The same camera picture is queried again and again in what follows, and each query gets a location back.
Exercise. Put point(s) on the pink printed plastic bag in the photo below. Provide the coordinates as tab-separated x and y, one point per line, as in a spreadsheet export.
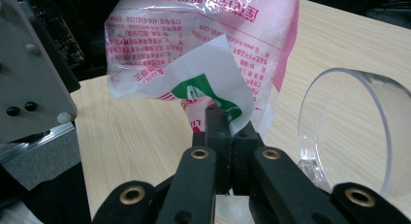
200	33

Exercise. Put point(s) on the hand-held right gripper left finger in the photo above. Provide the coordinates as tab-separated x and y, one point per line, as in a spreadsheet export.
223	153

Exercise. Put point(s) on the clear jar with hinged lid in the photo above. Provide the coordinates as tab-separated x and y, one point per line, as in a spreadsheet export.
310	127

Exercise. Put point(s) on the dark computer cabinet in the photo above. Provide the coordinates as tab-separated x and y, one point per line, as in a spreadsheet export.
64	33

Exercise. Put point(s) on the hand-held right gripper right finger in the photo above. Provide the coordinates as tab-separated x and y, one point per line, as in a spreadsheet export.
242	162

